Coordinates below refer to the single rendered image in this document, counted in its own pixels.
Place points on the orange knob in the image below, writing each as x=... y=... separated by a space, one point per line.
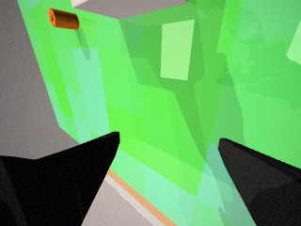
x=63 y=19

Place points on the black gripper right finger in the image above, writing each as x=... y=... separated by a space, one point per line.
x=270 y=188

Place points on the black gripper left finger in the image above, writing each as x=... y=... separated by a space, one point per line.
x=57 y=189

